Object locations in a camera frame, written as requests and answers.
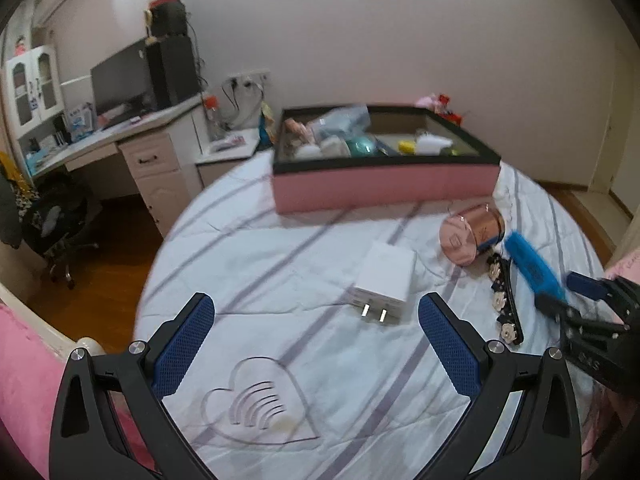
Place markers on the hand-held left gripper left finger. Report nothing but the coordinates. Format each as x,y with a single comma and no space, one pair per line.
182,345

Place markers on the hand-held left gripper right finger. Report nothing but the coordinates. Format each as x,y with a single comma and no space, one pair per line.
447,345

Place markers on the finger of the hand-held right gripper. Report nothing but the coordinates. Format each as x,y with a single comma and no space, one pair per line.
555,307
585,284

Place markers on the pink storage box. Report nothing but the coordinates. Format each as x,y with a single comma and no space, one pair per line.
380,185

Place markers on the teal round case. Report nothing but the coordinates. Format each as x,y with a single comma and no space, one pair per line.
362,146

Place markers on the clear plastic packet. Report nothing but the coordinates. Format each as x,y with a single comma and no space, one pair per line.
340,120

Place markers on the black flowered hair clip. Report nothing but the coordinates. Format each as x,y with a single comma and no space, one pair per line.
502,300

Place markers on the clear acrylic heart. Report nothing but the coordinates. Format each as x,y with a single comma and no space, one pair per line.
220,410

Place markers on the white power adapter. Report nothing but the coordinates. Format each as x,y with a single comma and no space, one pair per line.
385,280

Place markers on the rose gold round jar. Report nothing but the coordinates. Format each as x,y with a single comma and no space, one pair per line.
475,235

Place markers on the striped white tablecloth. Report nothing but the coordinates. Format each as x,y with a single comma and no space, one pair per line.
280,270

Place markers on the cream door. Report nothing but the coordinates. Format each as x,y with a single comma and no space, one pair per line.
607,150

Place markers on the pink blanket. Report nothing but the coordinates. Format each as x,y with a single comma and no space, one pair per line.
30,385

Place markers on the black office chair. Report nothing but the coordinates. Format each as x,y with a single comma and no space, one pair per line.
55,220

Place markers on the white desk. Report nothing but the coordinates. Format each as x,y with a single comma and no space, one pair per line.
150,160

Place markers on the small white side cabinet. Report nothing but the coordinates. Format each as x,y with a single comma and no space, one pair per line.
225,157

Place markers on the yellow small item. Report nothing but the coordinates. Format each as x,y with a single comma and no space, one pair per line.
407,147

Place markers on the pink magazine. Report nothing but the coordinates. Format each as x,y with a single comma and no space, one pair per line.
227,143

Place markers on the red plastic crate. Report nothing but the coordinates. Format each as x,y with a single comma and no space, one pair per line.
454,115

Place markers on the red-capped plastic bottle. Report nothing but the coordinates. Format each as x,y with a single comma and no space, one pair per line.
213,120

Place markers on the red packet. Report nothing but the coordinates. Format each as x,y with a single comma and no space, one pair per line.
443,99

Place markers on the black keyboard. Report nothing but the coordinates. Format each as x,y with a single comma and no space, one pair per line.
122,115

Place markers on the blue snack bag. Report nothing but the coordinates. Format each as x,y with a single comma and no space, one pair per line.
266,121

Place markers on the pink plush toy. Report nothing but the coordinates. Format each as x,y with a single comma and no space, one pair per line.
428,101

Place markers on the pink pig figurine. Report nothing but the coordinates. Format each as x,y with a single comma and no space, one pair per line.
297,131

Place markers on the blue and white box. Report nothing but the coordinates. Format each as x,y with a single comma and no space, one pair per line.
81,121

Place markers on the black computer monitor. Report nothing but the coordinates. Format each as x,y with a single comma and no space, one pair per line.
120,80

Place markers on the black computer tower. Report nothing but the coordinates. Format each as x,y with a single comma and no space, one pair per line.
172,72

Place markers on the white glass-door cabinet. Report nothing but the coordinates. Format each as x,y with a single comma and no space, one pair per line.
32,92

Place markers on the black speaker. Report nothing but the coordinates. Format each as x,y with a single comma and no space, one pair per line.
168,20

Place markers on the pink doll figure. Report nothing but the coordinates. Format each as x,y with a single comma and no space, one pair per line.
20,45

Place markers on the white bed frame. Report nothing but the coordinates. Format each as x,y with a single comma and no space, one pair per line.
45,325

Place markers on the white wall power strip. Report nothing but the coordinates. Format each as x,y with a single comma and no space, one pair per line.
248,78

